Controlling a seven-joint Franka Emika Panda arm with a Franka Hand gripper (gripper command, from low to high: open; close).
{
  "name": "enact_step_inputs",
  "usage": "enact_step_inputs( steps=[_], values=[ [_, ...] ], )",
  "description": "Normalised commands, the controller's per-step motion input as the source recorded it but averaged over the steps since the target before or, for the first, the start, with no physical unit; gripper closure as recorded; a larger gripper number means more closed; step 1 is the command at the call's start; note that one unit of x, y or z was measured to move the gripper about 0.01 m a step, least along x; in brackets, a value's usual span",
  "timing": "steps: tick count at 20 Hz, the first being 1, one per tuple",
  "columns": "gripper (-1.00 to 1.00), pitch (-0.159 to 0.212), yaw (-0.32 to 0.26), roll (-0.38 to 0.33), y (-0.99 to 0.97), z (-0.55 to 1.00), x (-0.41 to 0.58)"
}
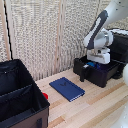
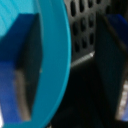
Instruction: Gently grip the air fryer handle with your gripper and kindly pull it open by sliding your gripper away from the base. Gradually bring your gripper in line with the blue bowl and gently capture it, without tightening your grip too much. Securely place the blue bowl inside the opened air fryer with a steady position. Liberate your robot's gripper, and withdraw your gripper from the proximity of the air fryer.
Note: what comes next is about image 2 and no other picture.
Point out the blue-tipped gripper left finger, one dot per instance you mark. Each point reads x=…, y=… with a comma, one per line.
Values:
x=23, y=66

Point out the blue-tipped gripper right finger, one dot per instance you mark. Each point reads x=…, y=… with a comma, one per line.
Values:
x=111, y=66

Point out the blue plastic bowl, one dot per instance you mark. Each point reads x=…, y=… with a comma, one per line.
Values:
x=56, y=50

